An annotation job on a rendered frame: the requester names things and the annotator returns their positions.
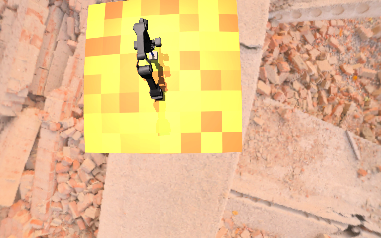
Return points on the white block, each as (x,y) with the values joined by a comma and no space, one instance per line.
(155,57)

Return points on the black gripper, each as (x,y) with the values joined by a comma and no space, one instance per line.
(156,42)

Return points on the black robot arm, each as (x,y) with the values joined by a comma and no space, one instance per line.
(142,49)

